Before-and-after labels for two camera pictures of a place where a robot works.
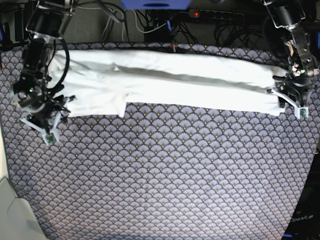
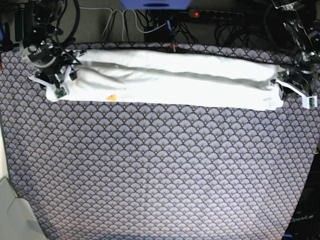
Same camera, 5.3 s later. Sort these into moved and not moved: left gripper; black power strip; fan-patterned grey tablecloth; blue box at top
Moved: left gripper
Not moved: fan-patterned grey tablecloth; black power strip; blue box at top
